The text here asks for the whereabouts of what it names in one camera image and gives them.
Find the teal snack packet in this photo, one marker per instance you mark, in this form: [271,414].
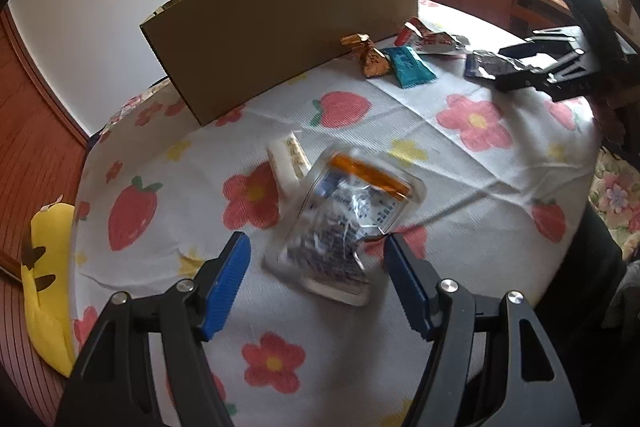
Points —
[410,64]

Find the red and white snack packet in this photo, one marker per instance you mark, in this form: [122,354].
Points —
[427,39]

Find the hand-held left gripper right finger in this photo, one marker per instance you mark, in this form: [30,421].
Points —
[407,287]

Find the brown cardboard box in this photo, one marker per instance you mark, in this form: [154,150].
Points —
[275,32]

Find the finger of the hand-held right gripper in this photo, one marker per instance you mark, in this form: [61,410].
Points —
[525,79]
[530,47]

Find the brown candy wrapper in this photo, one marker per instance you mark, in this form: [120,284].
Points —
[372,59]

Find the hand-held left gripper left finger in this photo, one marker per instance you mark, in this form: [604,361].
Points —
[227,287]

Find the yellow plush toy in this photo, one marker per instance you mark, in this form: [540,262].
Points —
[47,287]

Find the strawberry and flower tablecloth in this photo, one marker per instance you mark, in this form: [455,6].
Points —
[450,187]

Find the silver foil snack packet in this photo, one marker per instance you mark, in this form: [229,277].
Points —
[485,64]

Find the wooden slatted wardrobe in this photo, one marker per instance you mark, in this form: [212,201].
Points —
[30,147]

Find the orange and clear snack packet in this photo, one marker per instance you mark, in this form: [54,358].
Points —
[340,217]

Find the white snack bar packet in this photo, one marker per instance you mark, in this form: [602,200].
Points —
[287,159]

